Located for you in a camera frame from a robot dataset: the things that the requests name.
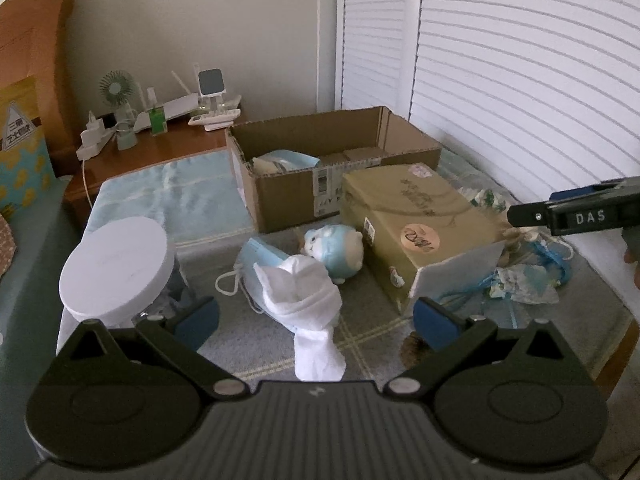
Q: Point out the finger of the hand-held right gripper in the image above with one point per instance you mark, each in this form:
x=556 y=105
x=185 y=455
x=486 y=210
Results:
x=527 y=216

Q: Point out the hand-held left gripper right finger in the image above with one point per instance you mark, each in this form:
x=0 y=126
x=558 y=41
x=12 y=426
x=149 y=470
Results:
x=436 y=324

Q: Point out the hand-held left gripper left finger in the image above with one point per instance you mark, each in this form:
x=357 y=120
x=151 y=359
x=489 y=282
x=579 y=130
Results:
x=197 y=321

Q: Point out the plastic wrappers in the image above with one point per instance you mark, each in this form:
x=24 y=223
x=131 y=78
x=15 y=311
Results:
x=552 y=260

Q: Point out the blue face mask pack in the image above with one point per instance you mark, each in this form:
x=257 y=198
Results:
x=260 y=260

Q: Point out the brown cardboard box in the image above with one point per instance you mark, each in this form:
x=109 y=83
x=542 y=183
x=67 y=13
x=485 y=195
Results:
x=285 y=195

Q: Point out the beige soft item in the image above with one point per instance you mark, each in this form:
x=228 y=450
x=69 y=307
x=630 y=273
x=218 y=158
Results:
x=520 y=245

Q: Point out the person's right hand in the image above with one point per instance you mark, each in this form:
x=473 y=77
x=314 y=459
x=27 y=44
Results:
x=632 y=249

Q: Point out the brown furry item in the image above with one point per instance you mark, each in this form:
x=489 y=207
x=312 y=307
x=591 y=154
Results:
x=414 y=349

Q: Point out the clear plastic wrapping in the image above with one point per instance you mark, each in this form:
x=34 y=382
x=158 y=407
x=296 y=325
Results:
x=480 y=190

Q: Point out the olive cardboard box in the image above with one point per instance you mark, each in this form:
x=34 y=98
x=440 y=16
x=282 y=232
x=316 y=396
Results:
x=430 y=215

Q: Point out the jar with white lid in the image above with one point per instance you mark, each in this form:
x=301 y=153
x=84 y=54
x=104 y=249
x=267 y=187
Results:
x=115 y=267

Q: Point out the blue and white plush toy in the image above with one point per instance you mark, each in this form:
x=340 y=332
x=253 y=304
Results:
x=336 y=251

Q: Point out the light blue towel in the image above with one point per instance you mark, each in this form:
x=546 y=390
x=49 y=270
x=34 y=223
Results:
x=175 y=195

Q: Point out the wide white louvered door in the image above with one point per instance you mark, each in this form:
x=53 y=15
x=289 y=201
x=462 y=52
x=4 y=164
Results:
x=525 y=70

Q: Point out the wooden nightstand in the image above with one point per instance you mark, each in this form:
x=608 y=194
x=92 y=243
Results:
x=165 y=147

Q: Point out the blue face mask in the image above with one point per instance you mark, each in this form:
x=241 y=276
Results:
x=287 y=160

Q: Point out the brown patterned cloth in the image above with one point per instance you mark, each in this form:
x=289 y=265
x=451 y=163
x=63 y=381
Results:
x=6 y=247

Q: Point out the white power strip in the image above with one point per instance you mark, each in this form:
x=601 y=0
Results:
x=92 y=144

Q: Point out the green spray bottle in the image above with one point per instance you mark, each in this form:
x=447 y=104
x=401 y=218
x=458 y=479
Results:
x=158 y=119

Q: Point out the white router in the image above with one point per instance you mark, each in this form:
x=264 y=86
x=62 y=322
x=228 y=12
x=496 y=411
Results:
x=180 y=105

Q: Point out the white charger plug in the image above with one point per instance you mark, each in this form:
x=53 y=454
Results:
x=93 y=122

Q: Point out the narrow white louvered door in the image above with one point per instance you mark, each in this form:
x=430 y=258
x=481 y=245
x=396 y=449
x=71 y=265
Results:
x=375 y=35

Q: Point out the yellow blue patterned pillow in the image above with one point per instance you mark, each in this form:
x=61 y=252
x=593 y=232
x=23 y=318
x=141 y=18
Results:
x=22 y=160

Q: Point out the small screen on white stand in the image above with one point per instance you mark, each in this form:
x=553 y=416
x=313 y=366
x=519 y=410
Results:
x=210 y=82

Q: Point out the small green desk fan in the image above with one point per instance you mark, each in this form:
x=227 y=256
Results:
x=118 y=89

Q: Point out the wooden headboard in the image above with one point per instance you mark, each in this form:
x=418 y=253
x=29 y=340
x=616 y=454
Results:
x=35 y=35

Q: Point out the wooden bed frame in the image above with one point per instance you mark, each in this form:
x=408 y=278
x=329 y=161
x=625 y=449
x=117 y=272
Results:
x=612 y=360

